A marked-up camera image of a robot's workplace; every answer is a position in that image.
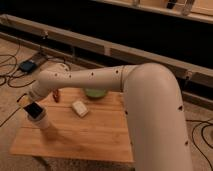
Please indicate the green bowl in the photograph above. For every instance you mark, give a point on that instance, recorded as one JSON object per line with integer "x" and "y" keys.
{"x": 95, "y": 93}

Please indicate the black eraser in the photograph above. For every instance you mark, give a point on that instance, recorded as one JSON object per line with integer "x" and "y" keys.
{"x": 34, "y": 110}

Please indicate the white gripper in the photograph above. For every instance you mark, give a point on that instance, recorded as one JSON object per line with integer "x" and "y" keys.
{"x": 26, "y": 100}

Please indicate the white ceramic cup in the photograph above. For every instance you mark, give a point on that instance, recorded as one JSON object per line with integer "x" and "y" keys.
{"x": 41, "y": 121}

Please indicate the blue black power adapter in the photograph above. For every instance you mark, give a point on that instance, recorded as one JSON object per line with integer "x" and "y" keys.
{"x": 27, "y": 66}

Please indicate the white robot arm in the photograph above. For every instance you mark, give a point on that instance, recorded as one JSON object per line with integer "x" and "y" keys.
{"x": 152, "y": 101}

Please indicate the wooden table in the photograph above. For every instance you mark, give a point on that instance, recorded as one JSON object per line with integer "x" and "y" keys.
{"x": 100, "y": 135}

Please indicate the white rectangular block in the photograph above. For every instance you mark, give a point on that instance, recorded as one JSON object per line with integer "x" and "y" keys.
{"x": 80, "y": 108}

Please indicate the red brown small object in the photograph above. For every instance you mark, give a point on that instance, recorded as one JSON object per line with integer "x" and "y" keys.
{"x": 56, "y": 95}

